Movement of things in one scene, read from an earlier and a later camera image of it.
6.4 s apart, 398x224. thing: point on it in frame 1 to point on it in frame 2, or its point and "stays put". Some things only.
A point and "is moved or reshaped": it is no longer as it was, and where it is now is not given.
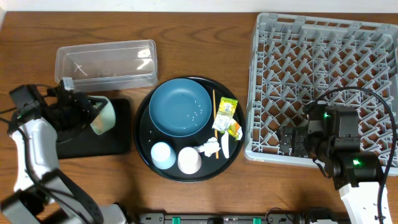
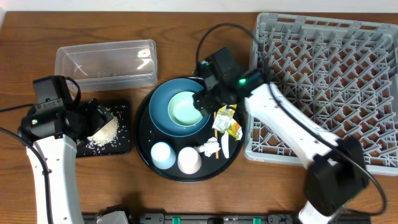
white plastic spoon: [225, 144] stays put
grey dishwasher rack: [349, 61] stays put
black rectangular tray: [117, 140] stays put
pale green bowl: [106, 119] is moved or reshaped
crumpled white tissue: [211, 146] stays put
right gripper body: [303, 143] to [212, 100]
